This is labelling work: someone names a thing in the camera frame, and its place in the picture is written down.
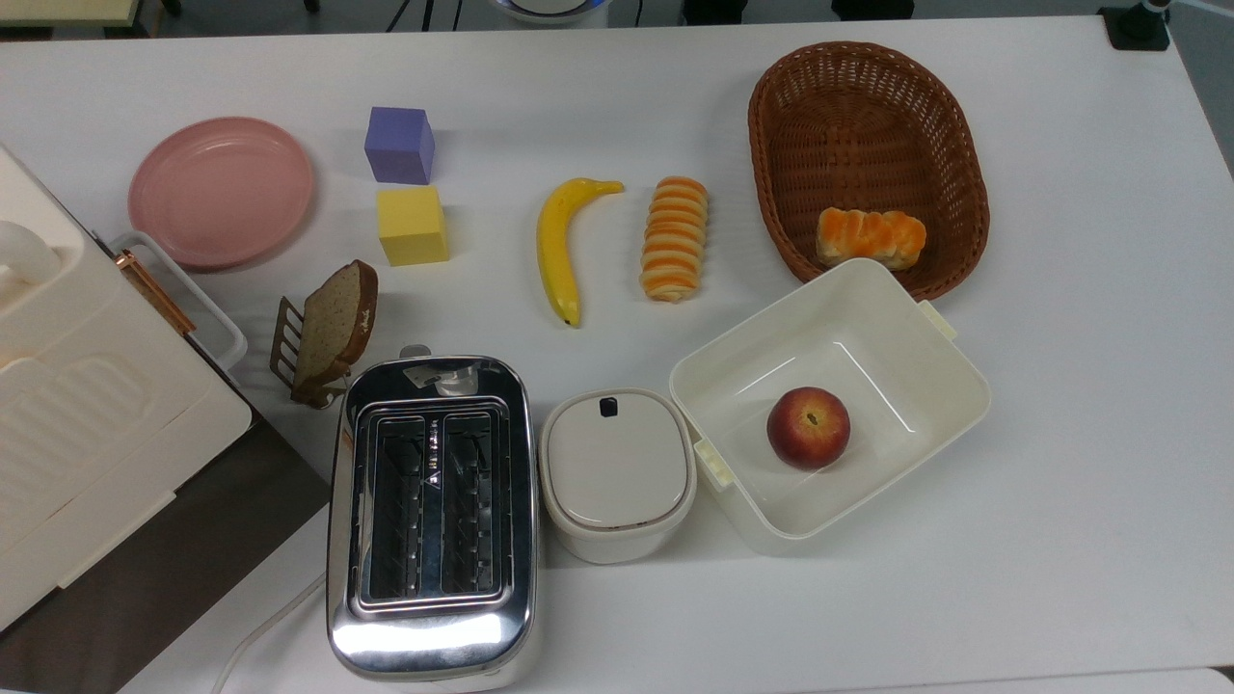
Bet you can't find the orange glazed bread loaf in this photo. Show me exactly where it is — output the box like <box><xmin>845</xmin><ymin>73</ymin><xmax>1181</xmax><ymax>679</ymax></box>
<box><xmin>817</xmin><ymin>207</ymin><xmax>927</xmax><ymax>271</ymax></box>

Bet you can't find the brown bread slice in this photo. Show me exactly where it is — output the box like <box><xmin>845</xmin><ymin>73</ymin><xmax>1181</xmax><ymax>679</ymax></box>
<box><xmin>292</xmin><ymin>259</ymin><xmax>379</xmax><ymax>401</ymax></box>

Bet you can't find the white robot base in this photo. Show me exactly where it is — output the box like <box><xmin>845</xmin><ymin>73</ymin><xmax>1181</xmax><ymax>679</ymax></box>
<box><xmin>487</xmin><ymin>0</ymin><xmax>613</xmax><ymax>27</ymax></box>

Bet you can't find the brown wicker basket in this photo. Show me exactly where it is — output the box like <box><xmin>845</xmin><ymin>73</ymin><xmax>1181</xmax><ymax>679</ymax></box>
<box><xmin>748</xmin><ymin>40</ymin><xmax>991</xmax><ymax>302</ymax></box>

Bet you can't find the chrome and cream toaster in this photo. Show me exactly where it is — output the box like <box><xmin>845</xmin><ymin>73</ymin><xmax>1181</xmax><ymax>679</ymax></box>
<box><xmin>326</xmin><ymin>345</ymin><xmax>539</xmax><ymax>691</ymax></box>

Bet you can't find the red apple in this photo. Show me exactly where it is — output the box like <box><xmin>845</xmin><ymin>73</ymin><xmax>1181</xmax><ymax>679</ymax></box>
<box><xmin>766</xmin><ymin>387</ymin><xmax>852</xmax><ymax>471</ymax></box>

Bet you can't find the brown toast rack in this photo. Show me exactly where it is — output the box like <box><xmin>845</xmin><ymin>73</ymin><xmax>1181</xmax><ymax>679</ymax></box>
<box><xmin>270</xmin><ymin>296</ymin><xmax>350</xmax><ymax>411</ymax></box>

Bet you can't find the purple foam cube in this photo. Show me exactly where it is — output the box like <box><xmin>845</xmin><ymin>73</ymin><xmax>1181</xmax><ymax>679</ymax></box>
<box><xmin>364</xmin><ymin>106</ymin><xmax>437</xmax><ymax>185</ymax></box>

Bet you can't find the cream cabinet with copper handle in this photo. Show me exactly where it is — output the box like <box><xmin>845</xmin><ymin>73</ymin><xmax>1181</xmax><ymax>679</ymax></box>
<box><xmin>0</xmin><ymin>145</ymin><xmax>254</xmax><ymax>632</ymax></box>

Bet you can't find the white plastic open box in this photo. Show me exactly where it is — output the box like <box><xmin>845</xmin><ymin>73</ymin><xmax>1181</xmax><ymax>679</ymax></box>
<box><xmin>669</xmin><ymin>257</ymin><xmax>992</xmax><ymax>556</ymax></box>

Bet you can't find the white lidded small bin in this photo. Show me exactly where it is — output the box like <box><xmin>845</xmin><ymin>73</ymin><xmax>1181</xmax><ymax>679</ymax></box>
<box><xmin>538</xmin><ymin>387</ymin><xmax>698</xmax><ymax>565</ymax></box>

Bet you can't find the white toaster cable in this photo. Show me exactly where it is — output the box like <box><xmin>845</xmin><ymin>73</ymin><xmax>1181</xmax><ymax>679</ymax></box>
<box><xmin>210</xmin><ymin>574</ymin><xmax>327</xmax><ymax>694</ymax></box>

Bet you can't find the yellow banana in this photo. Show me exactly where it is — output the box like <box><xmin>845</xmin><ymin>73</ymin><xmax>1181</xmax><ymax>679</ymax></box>
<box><xmin>536</xmin><ymin>177</ymin><xmax>626</xmax><ymax>329</ymax></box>

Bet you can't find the yellow foam cube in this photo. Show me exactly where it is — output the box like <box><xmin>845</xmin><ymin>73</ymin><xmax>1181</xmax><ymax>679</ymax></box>
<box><xmin>376</xmin><ymin>186</ymin><xmax>451</xmax><ymax>267</ymax></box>

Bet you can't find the orange striped spiral bread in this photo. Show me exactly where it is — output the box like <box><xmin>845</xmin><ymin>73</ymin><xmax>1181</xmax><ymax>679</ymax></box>
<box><xmin>640</xmin><ymin>175</ymin><xmax>710</xmax><ymax>303</ymax></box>

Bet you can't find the pink plate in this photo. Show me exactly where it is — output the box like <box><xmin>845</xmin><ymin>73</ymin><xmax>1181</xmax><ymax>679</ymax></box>
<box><xmin>128</xmin><ymin>117</ymin><xmax>316</xmax><ymax>271</ymax></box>

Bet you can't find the black table clamp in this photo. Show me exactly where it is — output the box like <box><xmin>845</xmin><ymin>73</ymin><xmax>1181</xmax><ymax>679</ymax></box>
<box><xmin>1099</xmin><ymin>0</ymin><xmax>1173</xmax><ymax>51</ymax></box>

